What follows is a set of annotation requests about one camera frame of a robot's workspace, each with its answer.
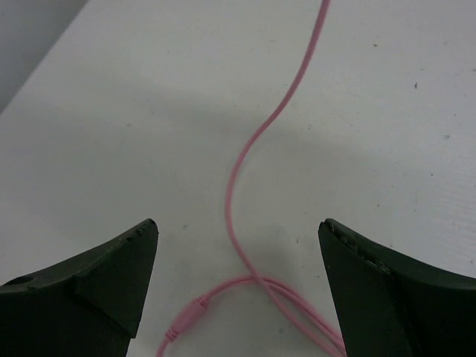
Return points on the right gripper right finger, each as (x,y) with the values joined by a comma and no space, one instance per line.
(389,304)

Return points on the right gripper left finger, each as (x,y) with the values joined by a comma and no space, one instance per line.
(88,305)

